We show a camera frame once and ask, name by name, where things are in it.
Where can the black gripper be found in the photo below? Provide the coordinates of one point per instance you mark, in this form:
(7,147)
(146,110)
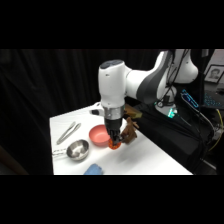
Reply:
(114,124)

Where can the red orange dotted ball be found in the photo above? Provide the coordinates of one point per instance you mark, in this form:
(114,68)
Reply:
(115,145)

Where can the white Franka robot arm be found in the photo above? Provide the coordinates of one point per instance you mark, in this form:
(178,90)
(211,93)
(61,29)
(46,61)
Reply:
(113,83)

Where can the pink bowl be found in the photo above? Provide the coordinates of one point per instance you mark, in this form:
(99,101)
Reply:
(98,135)

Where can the brown plush toy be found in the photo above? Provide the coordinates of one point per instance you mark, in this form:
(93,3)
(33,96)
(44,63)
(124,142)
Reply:
(130,131)

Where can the yellowish connector on wrist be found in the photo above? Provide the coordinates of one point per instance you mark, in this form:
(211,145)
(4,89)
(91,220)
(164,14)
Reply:
(132,111)

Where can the blue cloth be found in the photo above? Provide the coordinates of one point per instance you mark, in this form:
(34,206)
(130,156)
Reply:
(94,169)

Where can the steel measuring cup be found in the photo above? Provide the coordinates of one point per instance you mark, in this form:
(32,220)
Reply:
(78,150)

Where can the metal tongs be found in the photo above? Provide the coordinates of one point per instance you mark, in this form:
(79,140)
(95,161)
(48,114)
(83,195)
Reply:
(68,132)

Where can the black robot stand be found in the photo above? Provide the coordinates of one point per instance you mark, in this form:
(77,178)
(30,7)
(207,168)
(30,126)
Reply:
(166,140)

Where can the small green light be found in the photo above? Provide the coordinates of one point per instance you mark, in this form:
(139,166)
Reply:
(171,113)

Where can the blue lit device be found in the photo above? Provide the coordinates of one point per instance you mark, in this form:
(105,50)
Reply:
(190,99)

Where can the black curtain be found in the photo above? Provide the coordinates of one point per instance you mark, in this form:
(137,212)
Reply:
(33,100)

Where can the framed picture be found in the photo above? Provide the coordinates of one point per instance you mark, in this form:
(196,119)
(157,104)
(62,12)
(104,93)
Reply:
(214,74)

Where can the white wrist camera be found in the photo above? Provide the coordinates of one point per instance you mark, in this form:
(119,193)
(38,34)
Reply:
(96,110)

